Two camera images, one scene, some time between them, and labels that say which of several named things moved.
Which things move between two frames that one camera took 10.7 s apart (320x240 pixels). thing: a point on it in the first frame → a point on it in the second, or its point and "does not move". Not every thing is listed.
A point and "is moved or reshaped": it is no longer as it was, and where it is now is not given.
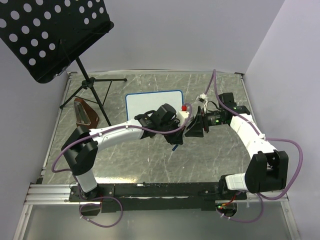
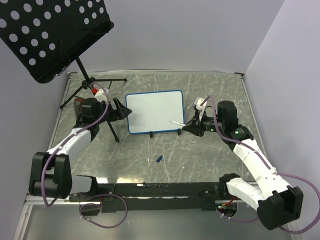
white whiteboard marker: (175, 147) is moved or reshaped
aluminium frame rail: (49, 194) does not move
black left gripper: (177, 138) → (120, 113)
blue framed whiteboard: (139, 103) does not move
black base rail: (157, 196) does not move
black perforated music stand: (46, 36) does not move
